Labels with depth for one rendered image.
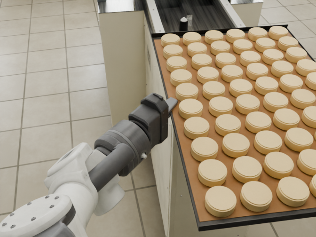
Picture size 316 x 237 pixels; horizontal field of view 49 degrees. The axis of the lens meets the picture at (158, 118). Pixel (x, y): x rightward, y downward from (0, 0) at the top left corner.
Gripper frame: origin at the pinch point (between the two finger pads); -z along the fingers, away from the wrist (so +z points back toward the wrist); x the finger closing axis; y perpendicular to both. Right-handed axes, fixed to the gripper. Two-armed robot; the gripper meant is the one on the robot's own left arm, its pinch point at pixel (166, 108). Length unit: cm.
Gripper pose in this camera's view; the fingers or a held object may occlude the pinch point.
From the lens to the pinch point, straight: 75.2
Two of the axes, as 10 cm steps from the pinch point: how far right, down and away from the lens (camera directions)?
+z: -6.0, 5.4, -5.9
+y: -8.0, -4.1, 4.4
